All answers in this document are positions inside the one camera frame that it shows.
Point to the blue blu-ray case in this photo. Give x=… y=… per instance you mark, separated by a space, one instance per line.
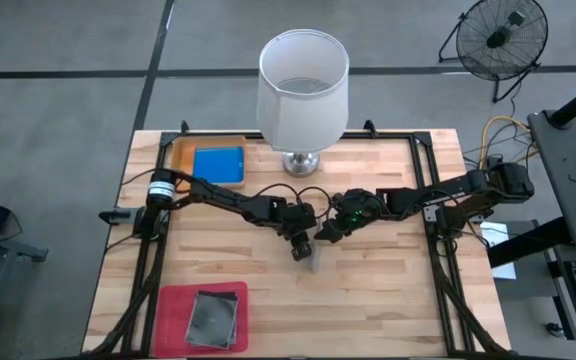
x=218 y=165

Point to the dark grey desk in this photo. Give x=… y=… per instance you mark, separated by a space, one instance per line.
x=573 y=190

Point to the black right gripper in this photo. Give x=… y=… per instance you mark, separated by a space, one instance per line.
x=355 y=210

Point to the black power adapter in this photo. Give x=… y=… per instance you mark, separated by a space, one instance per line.
x=494 y=160

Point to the white paper sheet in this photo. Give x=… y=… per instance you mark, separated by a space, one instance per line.
x=503 y=267

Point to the silver lamp with white shade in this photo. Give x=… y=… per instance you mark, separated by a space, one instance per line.
x=300 y=115

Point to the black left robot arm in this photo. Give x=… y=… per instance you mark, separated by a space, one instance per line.
x=218 y=195

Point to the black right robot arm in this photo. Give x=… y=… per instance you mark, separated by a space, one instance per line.
x=448 y=192

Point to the orange plastic tray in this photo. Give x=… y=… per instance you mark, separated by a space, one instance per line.
x=183 y=160

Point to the black equipment stand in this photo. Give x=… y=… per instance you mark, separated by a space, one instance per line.
x=30 y=254

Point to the pink-red plastic tray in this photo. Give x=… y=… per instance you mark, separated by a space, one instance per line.
x=173 y=320

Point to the black floor fan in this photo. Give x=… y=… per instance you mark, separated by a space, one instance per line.
x=498 y=37

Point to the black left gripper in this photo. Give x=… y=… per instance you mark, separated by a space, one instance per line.
x=298 y=227

